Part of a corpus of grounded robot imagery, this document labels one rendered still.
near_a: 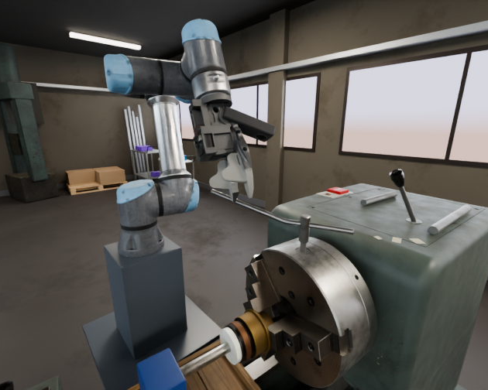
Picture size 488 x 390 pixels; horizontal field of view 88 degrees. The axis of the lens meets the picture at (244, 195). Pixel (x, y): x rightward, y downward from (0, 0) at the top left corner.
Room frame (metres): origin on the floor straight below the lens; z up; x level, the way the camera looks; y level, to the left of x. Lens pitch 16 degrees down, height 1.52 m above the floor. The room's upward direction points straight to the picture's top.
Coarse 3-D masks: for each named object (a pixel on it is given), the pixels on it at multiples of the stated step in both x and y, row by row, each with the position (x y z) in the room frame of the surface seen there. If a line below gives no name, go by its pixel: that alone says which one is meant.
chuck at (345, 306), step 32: (256, 256) 0.61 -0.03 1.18; (288, 256) 0.50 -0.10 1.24; (320, 256) 0.51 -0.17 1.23; (288, 288) 0.50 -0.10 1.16; (320, 288) 0.43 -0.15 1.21; (352, 288) 0.46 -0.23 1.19; (320, 320) 0.42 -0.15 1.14; (352, 320) 0.41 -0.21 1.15; (288, 352) 0.49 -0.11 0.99; (352, 352) 0.40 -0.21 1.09; (320, 384) 0.41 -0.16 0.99
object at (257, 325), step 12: (252, 312) 0.47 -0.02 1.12; (264, 312) 0.48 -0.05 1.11; (228, 324) 0.44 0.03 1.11; (240, 324) 0.43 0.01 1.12; (252, 324) 0.43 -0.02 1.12; (264, 324) 0.43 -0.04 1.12; (240, 336) 0.41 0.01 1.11; (252, 336) 0.42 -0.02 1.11; (264, 336) 0.42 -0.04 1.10; (252, 348) 0.41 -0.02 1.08; (264, 348) 0.42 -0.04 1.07
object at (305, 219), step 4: (304, 216) 0.52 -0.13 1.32; (308, 216) 0.52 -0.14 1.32; (304, 220) 0.52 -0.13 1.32; (308, 220) 0.52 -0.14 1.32; (304, 224) 0.52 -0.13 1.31; (308, 224) 0.52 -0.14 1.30; (300, 228) 0.52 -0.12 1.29; (304, 228) 0.52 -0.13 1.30; (308, 228) 0.52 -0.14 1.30; (300, 232) 0.52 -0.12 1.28; (304, 232) 0.52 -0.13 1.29; (308, 232) 0.52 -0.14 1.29; (300, 236) 0.52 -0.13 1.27; (304, 236) 0.52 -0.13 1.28; (308, 236) 0.52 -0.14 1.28; (300, 240) 0.52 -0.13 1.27; (304, 240) 0.52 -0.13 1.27; (308, 240) 0.52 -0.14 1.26; (304, 244) 0.52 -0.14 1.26; (300, 248) 0.53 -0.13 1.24; (304, 248) 0.52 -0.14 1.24; (304, 252) 0.52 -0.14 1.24
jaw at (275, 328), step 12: (276, 324) 0.44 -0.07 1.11; (288, 324) 0.44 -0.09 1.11; (300, 324) 0.44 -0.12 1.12; (312, 324) 0.43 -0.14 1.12; (276, 336) 0.41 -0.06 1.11; (288, 336) 0.41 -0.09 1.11; (300, 336) 0.41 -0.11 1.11; (312, 336) 0.40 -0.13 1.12; (324, 336) 0.39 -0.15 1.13; (336, 336) 0.39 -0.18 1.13; (348, 336) 0.40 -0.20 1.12; (276, 348) 0.41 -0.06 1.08; (288, 348) 0.41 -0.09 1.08; (300, 348) 0.40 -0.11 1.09; (312, 348) 0.39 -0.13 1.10; (324, 348) 0.38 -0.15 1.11; (336, 348) 0.39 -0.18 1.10
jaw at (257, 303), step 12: (252, 264) 0.55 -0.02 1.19; (264, 264) 0.56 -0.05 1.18; (252, 276) 0.55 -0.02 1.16; (264, 276) 0.54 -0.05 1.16; (252, 288) 0.51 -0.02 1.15; (264, 288) 0.52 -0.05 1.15; (276, 288) 0.53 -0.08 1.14; (252, 300) 0.48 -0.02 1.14; (264, 300) 0.49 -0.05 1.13; (276, 300) 0.50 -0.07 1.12
